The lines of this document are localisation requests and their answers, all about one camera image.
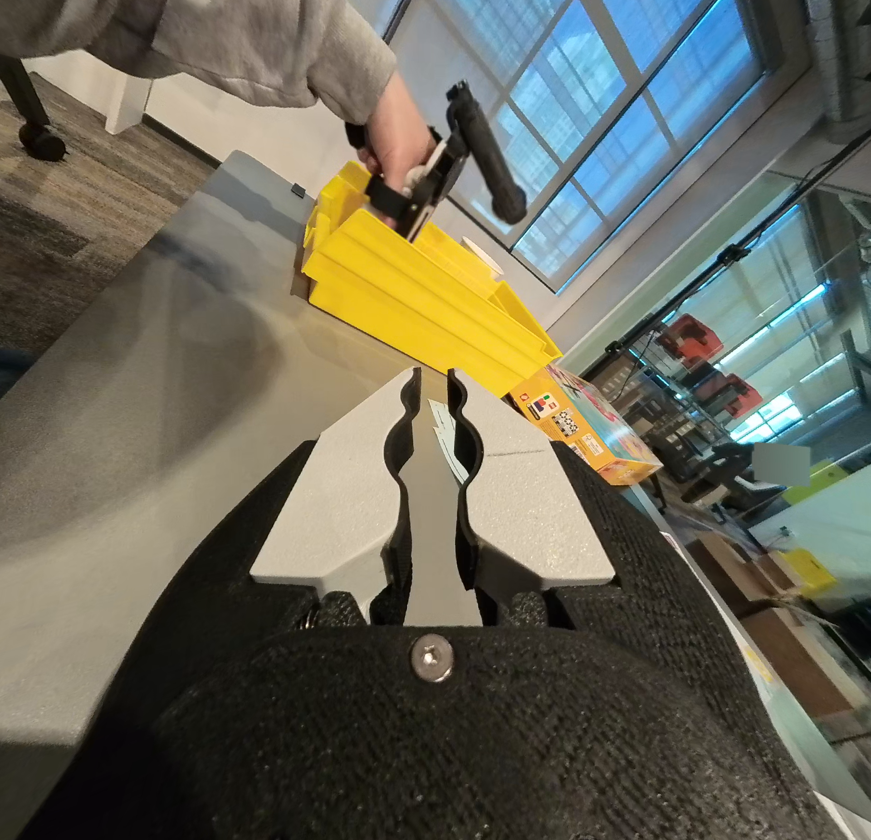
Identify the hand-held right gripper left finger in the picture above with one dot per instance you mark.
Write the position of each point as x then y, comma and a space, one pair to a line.
326, 513

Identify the white paper cup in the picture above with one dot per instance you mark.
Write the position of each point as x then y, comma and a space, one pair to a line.
484, 258

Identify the glass partition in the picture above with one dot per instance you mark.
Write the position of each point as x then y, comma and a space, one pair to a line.
816, 296

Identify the yellow toy box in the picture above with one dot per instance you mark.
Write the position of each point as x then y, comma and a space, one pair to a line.
585, 432

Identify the small yellow box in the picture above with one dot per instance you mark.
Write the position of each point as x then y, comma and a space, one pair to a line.
806, 571

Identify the person's left forearm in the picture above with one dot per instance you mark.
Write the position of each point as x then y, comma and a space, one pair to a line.
238, 23

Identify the grey desk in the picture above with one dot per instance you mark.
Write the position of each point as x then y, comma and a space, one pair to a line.
170, 377

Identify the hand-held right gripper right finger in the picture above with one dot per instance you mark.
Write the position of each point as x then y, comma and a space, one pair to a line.
537, 513

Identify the brown cardboard box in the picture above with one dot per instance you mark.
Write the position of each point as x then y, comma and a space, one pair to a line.
748, 581

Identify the yellow plastic bin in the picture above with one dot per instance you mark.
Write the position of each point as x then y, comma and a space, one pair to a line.
408, 289

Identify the black pole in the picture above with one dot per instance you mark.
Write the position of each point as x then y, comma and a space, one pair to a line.
748, 241

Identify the black leg with caster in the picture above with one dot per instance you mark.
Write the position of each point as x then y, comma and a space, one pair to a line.
41, 139

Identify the window with black frame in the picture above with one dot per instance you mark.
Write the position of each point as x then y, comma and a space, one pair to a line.
612, 71

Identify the silver ventilation duct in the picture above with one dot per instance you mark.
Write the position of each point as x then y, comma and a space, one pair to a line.
840, 37

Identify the light blue instruction booklet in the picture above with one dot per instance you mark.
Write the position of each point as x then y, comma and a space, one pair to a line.
446, 432

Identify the person's left hand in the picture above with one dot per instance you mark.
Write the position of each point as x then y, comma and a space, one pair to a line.
394, 139

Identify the red black tool case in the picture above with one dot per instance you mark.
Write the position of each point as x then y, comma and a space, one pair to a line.
687, 340
735, 394

